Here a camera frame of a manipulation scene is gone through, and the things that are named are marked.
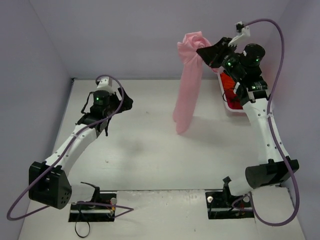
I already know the pink t shirt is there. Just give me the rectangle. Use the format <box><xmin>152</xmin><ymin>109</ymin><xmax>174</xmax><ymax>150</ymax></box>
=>
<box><xmin>172</xmin><ymin>31</ymin><xmax>211</xmax><ymax>135</ymax></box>

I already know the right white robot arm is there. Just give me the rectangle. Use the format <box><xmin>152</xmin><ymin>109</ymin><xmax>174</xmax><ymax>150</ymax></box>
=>
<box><xmin>196</xmin><ymin>37</ymin><xmax>299</xmax><ymax>206</ymax></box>

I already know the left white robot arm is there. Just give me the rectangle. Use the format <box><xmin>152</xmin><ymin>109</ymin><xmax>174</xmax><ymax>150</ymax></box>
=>
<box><xmin>27</xmin><ymin>87</ymin><xmax>133</xmax><ymax>210</ymax></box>

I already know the white plastic basket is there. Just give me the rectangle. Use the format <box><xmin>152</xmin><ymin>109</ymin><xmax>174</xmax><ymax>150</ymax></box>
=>
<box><xmin>212</xmin><ymin>68</ymin><xmax>245</xmax><ymax>114</ymax></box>

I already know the orange t shirt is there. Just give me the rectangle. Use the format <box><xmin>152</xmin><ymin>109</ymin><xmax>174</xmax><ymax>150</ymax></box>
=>
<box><xmin>220</xmin><ymin>72</ymin><xmax>236</xmax><ymax>93</ymax></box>

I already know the dark red t shirt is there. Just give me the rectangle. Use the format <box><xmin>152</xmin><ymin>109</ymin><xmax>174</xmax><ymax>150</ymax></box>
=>
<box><xmin>224</xmin><ymin>93</ymin><xmax>243</xmax><ymax>111</ymax></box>

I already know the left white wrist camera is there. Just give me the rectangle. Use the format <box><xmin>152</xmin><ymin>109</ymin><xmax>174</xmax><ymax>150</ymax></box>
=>
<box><xmin>97</xmin><ymin>77</ymin><xmax>114</xmax><ymax>93</ymax></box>

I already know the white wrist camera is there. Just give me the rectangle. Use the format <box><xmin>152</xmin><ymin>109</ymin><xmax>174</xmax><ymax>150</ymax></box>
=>
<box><xmin>228</xmin><ymin>21</ymin><xmax>251</xmax><ymax>47</ymax></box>
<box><xmin>97</xmin><ymin>77</ymin><xmax>114</xmax><ymax>93</ymax></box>

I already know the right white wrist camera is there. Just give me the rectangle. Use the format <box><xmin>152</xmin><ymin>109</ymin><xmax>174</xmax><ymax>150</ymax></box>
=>
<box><xmin>228</xmin><ymin>21</ymin><xmax>251</xmax><ymax>47</ymax></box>

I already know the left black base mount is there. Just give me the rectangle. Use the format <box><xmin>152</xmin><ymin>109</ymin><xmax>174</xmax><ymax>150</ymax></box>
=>
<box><xmin>68</xmin><ymin>204</ymin><xmax>116</xmax><ymax>223</ymax></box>

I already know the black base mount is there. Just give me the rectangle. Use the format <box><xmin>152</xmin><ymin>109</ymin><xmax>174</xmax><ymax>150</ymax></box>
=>
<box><xmin>205</xmin><ymin>190</ymin><xmax>255</xmax><ymax>220</ymax></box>
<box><xmin>68</xmin><ymin>204</ymin><xmax>116</xmax><ymax>223</ymax></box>

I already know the thin black cable loop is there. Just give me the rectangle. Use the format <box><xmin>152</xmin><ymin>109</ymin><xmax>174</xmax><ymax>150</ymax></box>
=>
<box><xmin>74</xmin><ymin>207</ymin><xmax>91</xmax><ymax>238</ymax></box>

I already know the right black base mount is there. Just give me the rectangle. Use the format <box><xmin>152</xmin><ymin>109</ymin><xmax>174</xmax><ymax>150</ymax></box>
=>
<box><xmin>205</xmin><ymin>190</ymin><xmax>255</xmax><ymax>220</ymax></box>

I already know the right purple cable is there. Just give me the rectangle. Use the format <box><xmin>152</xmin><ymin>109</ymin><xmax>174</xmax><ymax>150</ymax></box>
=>
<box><xmin>231</xmin><ymin>17</ymin><xmax>299</xmax><ymax>226</ymax></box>

